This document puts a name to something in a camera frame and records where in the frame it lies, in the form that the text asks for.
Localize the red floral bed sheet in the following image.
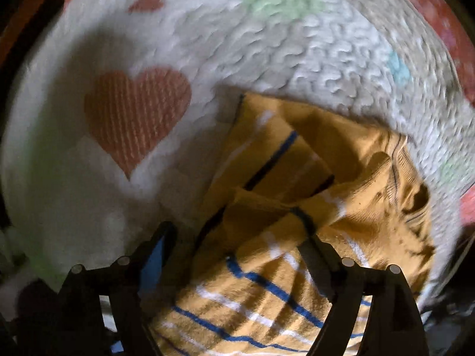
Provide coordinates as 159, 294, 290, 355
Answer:
386, 0, 475, 93

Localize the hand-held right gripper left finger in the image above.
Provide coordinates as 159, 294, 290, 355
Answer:
56, 221, 178, 356

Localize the yellow striped sweater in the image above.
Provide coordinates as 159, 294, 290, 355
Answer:
150, 92, 436, 356

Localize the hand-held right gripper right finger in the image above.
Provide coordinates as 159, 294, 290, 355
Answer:
297, 235, 431, 356

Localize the white fleece blanket with hearts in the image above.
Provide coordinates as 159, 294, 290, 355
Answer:
0, 0, 475, 305

